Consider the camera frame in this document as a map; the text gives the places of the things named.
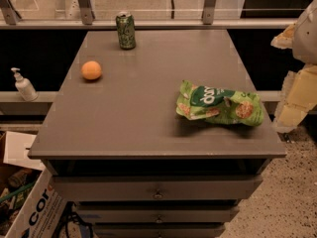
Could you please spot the grey metal railing frame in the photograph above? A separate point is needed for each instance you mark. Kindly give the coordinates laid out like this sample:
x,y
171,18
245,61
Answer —
x,y
150,14

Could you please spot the orange ball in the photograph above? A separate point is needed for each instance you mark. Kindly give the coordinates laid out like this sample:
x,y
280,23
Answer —
x,y
91,70

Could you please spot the green chip bag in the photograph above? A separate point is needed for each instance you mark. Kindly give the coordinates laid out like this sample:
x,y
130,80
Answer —
x,y
218,105

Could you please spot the white cardboard box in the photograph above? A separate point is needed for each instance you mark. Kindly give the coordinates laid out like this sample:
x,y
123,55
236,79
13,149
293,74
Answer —
x,y
42,209

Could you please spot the grey drawer cabinet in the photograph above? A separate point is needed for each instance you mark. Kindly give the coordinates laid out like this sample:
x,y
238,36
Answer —
x,y
110,143

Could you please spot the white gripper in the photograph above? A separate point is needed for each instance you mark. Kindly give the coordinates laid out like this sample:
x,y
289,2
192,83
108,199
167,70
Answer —
x,y
306,37

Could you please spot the white pump bottle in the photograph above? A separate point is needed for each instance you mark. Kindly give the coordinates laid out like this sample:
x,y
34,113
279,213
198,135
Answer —
x,y
24,86

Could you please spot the metal drawer knob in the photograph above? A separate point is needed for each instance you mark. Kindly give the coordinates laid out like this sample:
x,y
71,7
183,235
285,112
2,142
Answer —
x,y
158,195

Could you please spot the green soda can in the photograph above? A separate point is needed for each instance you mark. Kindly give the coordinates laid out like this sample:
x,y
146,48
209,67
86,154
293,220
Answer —
x,y
126,30

